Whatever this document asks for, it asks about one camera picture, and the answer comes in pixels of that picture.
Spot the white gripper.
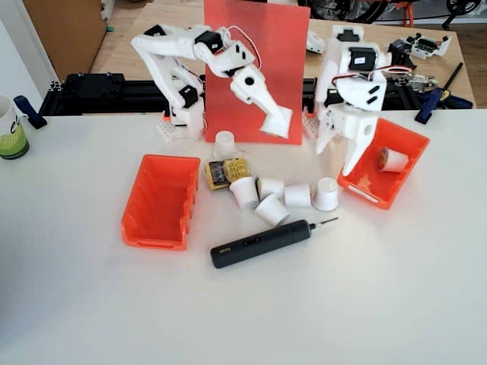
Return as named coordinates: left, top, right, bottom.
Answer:
left=229, top=64, right=285, bottom=119
left=315, top=105, right=378, bottom=176

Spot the orange bin with white label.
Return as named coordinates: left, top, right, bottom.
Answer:
left=336, top=117, right=431, bottom=211

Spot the red lid coffee pod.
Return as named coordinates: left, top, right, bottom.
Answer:
left=377, top=146, right=410, bottom=175

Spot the yellow and black packet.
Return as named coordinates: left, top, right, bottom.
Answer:
left=204, top=157, right=249, bottom=193

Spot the blue lid coffee pod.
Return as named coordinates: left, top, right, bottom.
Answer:
left=256, top=177, right=285, bottom=201

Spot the orange plastic bin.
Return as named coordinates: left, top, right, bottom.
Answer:
left=120, top=154, right=202, bottom=252

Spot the red foam sheet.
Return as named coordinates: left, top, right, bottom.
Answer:
left=204, top=0, right=311, bottom=146

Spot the blue clamp with black bar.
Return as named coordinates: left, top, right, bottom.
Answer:
left=414, top=62, right=473, bottom=124

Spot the silver metal clamp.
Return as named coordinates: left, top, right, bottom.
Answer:
left=395, top=72, right=438, bottom=92

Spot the black printed part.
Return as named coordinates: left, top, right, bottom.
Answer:
left=387, top=40, right=416, bottom=73

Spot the black bicycle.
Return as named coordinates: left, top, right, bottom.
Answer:
left=306, top=0, right=404, bottom=24

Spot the white device with circuit board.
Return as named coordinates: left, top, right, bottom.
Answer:
left=405, top=33, right=453, bottom=60

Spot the dark grey electric screwdriver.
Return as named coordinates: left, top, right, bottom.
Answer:
left=210, top=217, right=339, bottom=270

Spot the orange stand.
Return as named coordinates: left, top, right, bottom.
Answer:
left=401, top=0, right=416, bottom=27

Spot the white and green mug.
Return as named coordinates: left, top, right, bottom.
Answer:
left=0, top=93, right=30, bottom=160

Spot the black aluminium rail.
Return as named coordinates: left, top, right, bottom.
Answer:
left=37, top=75, right=426, bottom=116

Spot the blue clamp handle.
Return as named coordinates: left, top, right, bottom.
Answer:
left=14, top=95, right=48, bottom=129

